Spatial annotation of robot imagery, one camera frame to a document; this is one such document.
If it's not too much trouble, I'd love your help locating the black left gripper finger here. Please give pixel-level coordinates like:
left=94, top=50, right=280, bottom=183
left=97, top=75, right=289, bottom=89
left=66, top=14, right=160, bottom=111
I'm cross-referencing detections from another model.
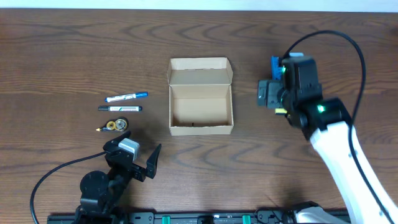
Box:
left=103, top=131, right=131, bottom=151
left=146, top=144, right=162, bottom=179

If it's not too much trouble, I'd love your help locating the blue plastic block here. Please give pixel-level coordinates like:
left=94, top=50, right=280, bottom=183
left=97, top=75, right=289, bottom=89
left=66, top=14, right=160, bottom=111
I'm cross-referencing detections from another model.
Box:
left=271, top=56, right=285, bottom=80

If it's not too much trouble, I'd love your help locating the correction tape dispenser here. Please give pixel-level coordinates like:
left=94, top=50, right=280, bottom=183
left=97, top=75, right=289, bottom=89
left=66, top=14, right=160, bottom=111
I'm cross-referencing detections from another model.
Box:
left=96, top=117, right=129, bottom=133

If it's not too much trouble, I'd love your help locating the yellow highlighter pen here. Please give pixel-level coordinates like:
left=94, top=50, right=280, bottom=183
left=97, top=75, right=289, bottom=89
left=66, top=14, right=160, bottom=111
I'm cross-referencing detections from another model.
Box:
left=274, top=108, right=287, bottom=115

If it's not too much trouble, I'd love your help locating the black whiteboard marker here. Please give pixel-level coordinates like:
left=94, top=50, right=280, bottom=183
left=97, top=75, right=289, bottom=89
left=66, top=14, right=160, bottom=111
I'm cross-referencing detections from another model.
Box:
left=98, top=106, right=142, bottom=112

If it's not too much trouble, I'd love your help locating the blue whiteboard marker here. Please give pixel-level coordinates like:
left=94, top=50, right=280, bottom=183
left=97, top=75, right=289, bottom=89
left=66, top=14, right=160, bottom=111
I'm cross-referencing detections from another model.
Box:
left=104, top=91, right=149, bottom=103

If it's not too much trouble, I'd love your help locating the cardboard box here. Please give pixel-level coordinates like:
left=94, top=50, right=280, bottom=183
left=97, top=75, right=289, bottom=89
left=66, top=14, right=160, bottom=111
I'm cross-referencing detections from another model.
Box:
left=167, top=57, right=234, bottom=136

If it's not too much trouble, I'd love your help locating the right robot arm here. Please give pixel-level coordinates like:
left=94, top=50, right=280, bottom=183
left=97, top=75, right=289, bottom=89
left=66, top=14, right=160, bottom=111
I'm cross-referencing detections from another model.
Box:
left=257, top=54, right=397, bottom=223

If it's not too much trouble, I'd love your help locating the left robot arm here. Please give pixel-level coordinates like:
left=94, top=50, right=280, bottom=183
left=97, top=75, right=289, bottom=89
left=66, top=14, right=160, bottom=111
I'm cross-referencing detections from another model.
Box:
left=74, top=131, right=162, bottom=223

